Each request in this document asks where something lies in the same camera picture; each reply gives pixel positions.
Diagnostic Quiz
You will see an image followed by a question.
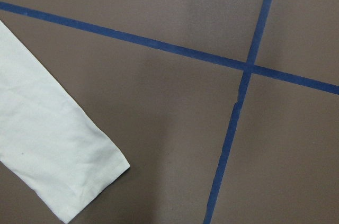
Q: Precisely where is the cream long-sleeve cat shirt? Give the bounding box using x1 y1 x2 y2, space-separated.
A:
1 24 130 223

